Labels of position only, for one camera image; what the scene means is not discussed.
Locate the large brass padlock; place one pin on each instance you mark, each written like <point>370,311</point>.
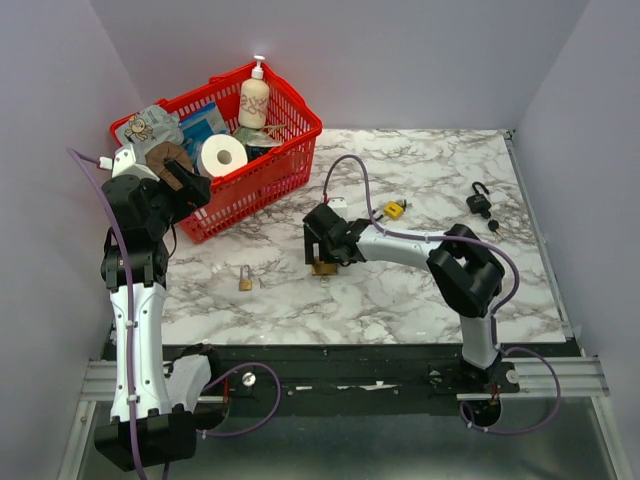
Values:
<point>320,268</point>

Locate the cream lotion pump bottle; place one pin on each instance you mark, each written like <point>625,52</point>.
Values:
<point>254,97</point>

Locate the yellow padlock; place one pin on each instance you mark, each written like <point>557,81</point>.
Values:
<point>395,209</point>

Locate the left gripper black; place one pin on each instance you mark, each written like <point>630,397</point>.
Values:
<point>195,192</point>

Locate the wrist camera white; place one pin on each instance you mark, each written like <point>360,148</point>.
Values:
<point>129,159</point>
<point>339,205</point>

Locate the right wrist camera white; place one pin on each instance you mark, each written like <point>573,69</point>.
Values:
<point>339,205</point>

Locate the red plastic basket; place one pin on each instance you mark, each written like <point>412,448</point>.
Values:
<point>264,180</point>

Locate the green patterned packet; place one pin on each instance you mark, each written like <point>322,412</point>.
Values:
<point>261,138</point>

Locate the black padlock with keys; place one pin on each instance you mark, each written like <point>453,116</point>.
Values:
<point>479,204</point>

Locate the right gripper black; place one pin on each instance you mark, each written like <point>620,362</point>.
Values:
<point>309,239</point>

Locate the brown tape roll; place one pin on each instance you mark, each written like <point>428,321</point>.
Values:
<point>162,152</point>

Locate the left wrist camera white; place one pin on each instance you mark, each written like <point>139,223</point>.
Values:
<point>129,159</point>

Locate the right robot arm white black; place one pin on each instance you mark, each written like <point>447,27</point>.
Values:
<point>468,276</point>

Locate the grey cartoon pouch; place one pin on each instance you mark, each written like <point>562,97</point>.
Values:
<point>149,128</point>

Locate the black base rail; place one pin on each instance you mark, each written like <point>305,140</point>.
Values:
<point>340,380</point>

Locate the white toilet paper roll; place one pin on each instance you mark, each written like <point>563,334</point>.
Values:
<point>221,155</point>

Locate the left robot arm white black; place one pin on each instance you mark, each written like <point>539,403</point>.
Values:
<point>140,320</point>

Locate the small brass padlock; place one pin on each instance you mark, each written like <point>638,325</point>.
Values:
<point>245,283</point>

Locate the blue plastic package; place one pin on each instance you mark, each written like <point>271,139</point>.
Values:
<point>203,123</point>

